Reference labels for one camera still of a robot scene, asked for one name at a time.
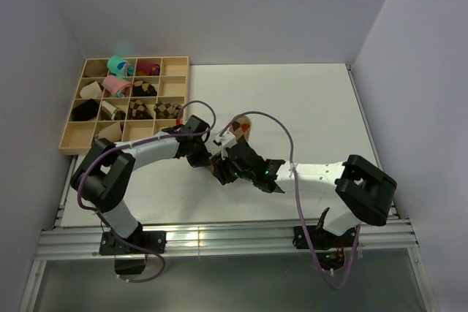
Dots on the wooden compartment tray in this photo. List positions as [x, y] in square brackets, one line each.
[171, 85]

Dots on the dark brown argyle rolled sock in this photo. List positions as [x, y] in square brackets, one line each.
[142, 88]

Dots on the mint green rolled sock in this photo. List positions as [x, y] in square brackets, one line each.
[120, 67]

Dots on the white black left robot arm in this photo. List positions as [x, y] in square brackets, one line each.
[102, 178]

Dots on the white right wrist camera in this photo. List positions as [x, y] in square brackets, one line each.
[222, 141]

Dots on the tan rolled sock purple trim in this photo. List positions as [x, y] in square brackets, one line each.
[110, 131]

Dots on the grey brown argyle rolled sock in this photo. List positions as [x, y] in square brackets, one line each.
[167, 110]

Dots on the maroon rolled sock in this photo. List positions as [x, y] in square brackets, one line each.
[147, 68]

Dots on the cream and brown rolled sock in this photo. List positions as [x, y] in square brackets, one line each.
[109, 112]

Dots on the pink rolled sock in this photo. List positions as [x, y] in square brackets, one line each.
[117, 86]

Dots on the aluminium mounting rail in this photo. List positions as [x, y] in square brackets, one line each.
[234, 267]

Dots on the black rolled sock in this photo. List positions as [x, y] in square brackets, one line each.
[85, 111]

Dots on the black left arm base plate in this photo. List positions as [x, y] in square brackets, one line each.
[154, 241]

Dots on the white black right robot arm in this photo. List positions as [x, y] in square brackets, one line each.
[365, 192]

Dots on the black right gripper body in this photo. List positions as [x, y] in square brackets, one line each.
[228, 172]

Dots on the brown yellow argyle rolled sock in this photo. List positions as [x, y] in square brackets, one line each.
[138, 110]

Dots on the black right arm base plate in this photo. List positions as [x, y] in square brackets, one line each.
[321, 239]

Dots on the beige orange argyle sock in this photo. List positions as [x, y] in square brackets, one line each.
[241, 130]

